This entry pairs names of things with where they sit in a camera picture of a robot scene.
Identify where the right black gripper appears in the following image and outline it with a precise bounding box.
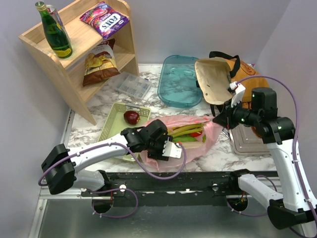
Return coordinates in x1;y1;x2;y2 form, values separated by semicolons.
213;97;261;129

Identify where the green cucumber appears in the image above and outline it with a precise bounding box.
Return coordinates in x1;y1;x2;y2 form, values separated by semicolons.
172;135;206;143

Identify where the green celery stalk bunch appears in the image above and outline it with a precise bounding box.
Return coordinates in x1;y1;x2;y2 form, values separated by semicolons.
168;123;204;137

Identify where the pink plastic grocery bag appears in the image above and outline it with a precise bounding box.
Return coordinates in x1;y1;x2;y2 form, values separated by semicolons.
140;115;222;171

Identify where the orange tote bag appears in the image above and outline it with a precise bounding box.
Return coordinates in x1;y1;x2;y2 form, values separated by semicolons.
194;51;259;116

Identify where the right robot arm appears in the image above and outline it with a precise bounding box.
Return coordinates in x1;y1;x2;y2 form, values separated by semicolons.
212;83;317;230

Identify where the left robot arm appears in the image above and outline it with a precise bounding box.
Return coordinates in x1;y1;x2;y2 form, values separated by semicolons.
39;119;173;195

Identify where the silver metal tray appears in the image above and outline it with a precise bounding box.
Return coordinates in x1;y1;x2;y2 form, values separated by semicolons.
229;124;270;156

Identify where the red apple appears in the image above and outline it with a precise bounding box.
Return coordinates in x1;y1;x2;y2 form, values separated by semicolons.
123;111;140;125

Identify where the light green plastic basket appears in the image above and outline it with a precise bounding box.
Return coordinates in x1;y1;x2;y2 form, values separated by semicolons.
98;102;152;163

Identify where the teal transparent plastic container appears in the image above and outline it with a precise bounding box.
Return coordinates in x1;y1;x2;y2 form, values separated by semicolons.
157;55;203;109

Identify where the clear plastic compartment box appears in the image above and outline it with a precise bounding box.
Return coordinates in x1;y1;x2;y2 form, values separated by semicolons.
109;72;152;100

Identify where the brown potato chips bag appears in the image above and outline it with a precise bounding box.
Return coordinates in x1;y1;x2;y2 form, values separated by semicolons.
82;39;120;87

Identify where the wooden shelf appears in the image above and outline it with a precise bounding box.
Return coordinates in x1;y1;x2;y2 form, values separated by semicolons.
19;0;139;125

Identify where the purple Fox's candy bag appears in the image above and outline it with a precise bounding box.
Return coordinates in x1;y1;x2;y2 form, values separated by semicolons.
80;2;129;40

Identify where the green glass bottle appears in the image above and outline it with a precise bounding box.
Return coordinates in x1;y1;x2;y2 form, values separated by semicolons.
35;1;73;59

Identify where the red silver soda can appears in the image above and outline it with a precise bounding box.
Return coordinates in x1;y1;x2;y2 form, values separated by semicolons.
47;4;65;30

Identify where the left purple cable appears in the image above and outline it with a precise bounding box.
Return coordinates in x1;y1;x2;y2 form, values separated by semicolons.
38;142;188;219

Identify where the purple cable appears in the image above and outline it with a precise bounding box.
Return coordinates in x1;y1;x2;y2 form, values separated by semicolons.
226;75;317;238
38;142;188;219

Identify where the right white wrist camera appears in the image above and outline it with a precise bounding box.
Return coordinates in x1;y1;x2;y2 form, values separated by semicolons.
228;82;246;108

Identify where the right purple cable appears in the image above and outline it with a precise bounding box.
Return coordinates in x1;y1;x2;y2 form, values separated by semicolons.
226;75;317;238

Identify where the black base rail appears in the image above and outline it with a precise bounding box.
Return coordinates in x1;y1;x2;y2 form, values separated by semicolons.
81;171;285;208

